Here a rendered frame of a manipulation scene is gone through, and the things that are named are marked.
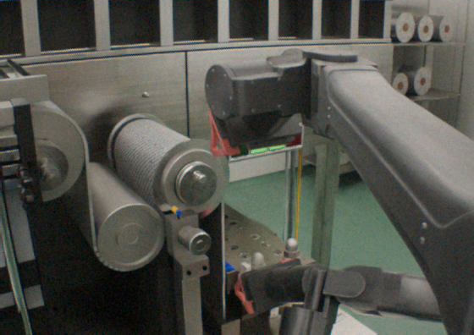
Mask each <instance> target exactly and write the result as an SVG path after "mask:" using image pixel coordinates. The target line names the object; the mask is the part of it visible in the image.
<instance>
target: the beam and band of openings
mask: <svg viewBox="0 0 474 335"><path fill-rule="evenodd" d="M392 1H393V0H0V56H3V55H15V54H21V55H19V56H6V57H0V67H8V66H7V65H6V60H8V59H12V60H13V61H15V62H16V63H17V64H19V65H21V64H35V63H49V62H61V61H63V60H78V59H87V58H106V57H114V56H122V55H137V54H147V53H153V52H183V51H198V50H201V49H216V48H231V47H262V46H267V47H278V46H294V45H310V44H317V45H326V44H341V43H346V44H356V43H386V42H391V39H390V37H389V35H390V27H391V21H390V19H391V11H392V6H391V3H392ZM321 36H329V37H321ZM330 36H334V37H330ZM358 36H366V37H358ZM279 37H290V38H279ZM293 37H296V38H293ZM249 38H252V39H250V40H229V39H249ZM180 41H191V42H180ZM173 42H176V43H173ZM147 43H149V44H150V45H140V44H147ZM127 45H138V46H132V47H111V46H127ZM86 48H89V49H86ZM69 49H84V50H75V51H64V50H69ZM50 51H61V52H50Z"/></svg>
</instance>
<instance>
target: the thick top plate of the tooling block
mask: <svg viewBox="0 0 474 335"><path fill-rule="evenodd" d="M285 245H286V242H285V241H283V240H282V239H281V238H279V237H277V236H276V235H274V234H273V233H271V232H269V231H268V230H266V229H265V228H263V227H262V226H260V225H259V224H258V223H257V222H255V221H254V222H253V221H252V220H251V219H250V218H248V217H246V216H244V215H243V214H241V213H240V212H238V211H236V210H235V209H234V208H232V207H231V206H229V205H227V204H226V203H224V255H225V260H226V261H227V262H228V263H229V264H230V265H231V266H232V267H234V268H236V269H238V272H239V274H240V273H241V263H244V262H246V263H247V264H248V265H249V264H250V263H251V257H252V256H253V254H254V253H255V252H259V253H261V254H262V256H263V259H264V263H265V264H266V266H268V265H271V264H273V263H279V262H280V261H282V260H283V259H284V258H283V255H284V248H285ZM299 256H300V261H301V265H308V264H315V261H316V260H314V259H313V258H311V257H309V256H307V255H305V254H304V253H302V252H301V251H299Z"/></svg>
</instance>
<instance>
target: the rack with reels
mask: <svg viewBox="0 0 474 335"><path fill-rule="evenodd" d="M427 3H428V5H427V15H426V16H420V15H411V14H410V13H408V12H395V11H391V19H390V21H391V27H390V35H389V37H390V39H391V42H390V43H393V44H394V46H398V47H404V46H425V48H424V61H423V67H417V66H416V65H409V64H404V65H402V66H401V68H400V69H399V70H398V71H397V72H392V79H391V87H392V88H393V89H395V90H396V91H398V92H399V93H400V94H401V95H402V96H405V97H406V98H408V99H410V101H412V102H420V106H422V102H424V101H428V100H432V99H442V98H446V97H452V96H458V102H457V103H458V107H457V112H456V118H455V129H457V124H458V118H459V107H460V98H461V87H462V82H463V79H462V78H463V72H464V62H465V56H466V54H465V52H466V46H467V43H466V38H467V27H468V22H469V21H468V18H469V13H470V11H469V7H470V0H468V1H467V10H466V30H465V40H464V43H459V42H455V41H449V40H450V39H451V37H452V35H453V34H454V21H453V19H452V18H451V17H449V16H448V15H432V14H429V11H430V7H429V5H430V0H427ZM430 45H433V46H443V45H449V46H455V45H463V47H464V50H463V55H462V65H461V77H460V91H459V93H454V92H448V91H444V90H440V89H434V88H429V86H430V84H431V76H430V73H429V70H428V69H427V68H425V67H426V54H427V46H430ZM315 149H316V152H317V146H315ZM302 152H303V148H302V149H301V164H300V176H301V173H302V161H305V162H309V163H310V164H313V165H315V166H316V165H317V153H316V154H311V155H308V156H302ZM355 170H356V168H355V167H354V166H353V164H352V163H351V161H350V159H349V158H348V157H347V156H346V155H345V153H344V151H343V149H342V148H341V147H340V146H339V160H338V172H337V185H336V194H338V193H339V175H340V174H342V173H348V172H352V171H355Z"/></svg>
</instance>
